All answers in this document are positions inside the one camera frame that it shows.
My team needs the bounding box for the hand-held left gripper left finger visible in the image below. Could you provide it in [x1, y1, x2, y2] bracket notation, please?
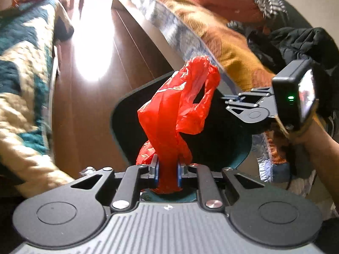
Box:
[70, 155, 161, 213]

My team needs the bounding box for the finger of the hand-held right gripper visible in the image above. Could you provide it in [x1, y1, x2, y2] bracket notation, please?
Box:
[225, 100, 260, 119]
[222, 86, 274, 104]

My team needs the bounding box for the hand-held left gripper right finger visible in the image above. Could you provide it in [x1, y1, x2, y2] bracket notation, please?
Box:
[176, 161, 266, 213]

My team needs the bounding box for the dark green trash bin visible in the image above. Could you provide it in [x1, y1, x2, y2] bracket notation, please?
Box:
[110, 71, 253, 204]

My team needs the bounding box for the red plastic bag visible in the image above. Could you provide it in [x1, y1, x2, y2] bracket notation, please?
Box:
[136, 55, 221, 194]

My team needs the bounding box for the person's right forearm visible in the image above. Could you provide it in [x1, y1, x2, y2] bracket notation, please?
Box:
[290, 127, 339, 207]

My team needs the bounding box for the person's right hand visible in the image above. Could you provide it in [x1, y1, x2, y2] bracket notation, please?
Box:
[267, 110, 327, 144]

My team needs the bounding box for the black puffer jacket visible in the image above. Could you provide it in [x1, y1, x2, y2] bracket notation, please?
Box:
[246, 26, 339, 118]

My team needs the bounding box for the orange quilted bed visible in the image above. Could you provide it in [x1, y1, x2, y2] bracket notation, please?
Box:
[114, 0, 320, 191]

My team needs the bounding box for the teal and cream quilt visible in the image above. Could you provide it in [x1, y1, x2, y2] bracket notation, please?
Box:
[0, 0, 75, 199]

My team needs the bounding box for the bed frame with headboard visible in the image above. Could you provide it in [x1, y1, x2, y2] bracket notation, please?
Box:
[111, 0, 235, 92]

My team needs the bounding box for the white bed frame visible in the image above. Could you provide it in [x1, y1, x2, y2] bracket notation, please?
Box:
[48, 44, 62, 166]

